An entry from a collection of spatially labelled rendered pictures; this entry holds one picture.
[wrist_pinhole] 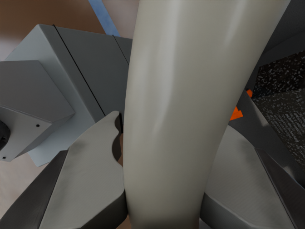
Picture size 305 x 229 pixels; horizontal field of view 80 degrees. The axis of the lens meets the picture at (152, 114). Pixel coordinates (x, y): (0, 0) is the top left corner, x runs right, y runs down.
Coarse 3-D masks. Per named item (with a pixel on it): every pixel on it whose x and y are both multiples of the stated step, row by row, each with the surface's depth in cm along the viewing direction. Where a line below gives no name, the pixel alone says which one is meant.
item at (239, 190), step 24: (240, 144) 9; (216, 168) 8; (240, 168) 8; (216, 192) 7; (240, 192) 7; (264, 192) 7; (216, 216) 7; (240, 216) 6; (264, 216) 6; (288, 216) 6
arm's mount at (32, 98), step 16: (0, 64) 48; (16, 64) 52; (32, 64) 56; (0, 80) 46; (16, 80) 50; (32, 80) 53; (48, 80) 58; (0, 96) 44; (16, 96) 47; (32, 96) 51; (48, 96) 55; (0, 112) 45; (16, 112) 46; (32, 112) 49; (48, 112) 52; (64, 112) 57; (16, 128) 50; (32, 128) 52; (48, 128) 55; (16, 144) 57; (32, 144) 63
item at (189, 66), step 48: (144, 0) 4; (192, 0) 3; (240, 0) 3; (288, 0) 3; (144, 48) 4; (192, 48) 3; (240, 48) 3; (144, 96) 4; (192, 96) 4; (240, 96) 4; (144, 144) 5; (192, 144) 4; (144, 192) 5; (192, 192) 5
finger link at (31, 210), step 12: (60, 156) 8; (48, 168) 8; (60, 168) 8; (36, 180) 7; (48, 180) 7; (24, 192) 7; (36, 192) 7; (48, 192) 7; (12, 204) 6; (24, 204) 6; (36, 204) 6; (12, 216) 6; (24, 216) 6; (36, 216) 6; (0, 228) 6; (12, 228) 6; (24, 228) 6; (36, 228) 6
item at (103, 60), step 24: (24, 48) 59; (48, 48) 56; (72, 48) 63; (96, 48) 75; (120, 48) 94; (48, 72) 59; (72, 72) 59; (96, 72) 69; (120, 72) 84; (72, 96) 59; (96, 96) 64; (120, 96) 77; (72, 120) 62; (96, 120) 59; (48, 144) 70
